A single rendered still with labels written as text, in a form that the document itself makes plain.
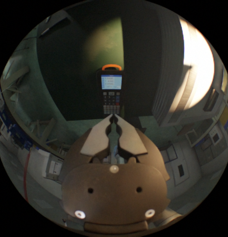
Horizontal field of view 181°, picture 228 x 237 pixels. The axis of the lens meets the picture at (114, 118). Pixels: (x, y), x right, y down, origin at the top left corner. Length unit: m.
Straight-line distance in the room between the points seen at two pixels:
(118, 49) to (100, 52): 0.05
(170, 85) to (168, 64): 0.06
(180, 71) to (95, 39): 0.23
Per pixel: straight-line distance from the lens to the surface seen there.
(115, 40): 0.24
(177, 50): 0.22
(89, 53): 0.25
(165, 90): 0.24
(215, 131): 3.00
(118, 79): 0.21
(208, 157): 4.64
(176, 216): 0.29
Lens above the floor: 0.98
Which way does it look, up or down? 45 degrees down
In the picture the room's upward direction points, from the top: 179 degrees clockwise
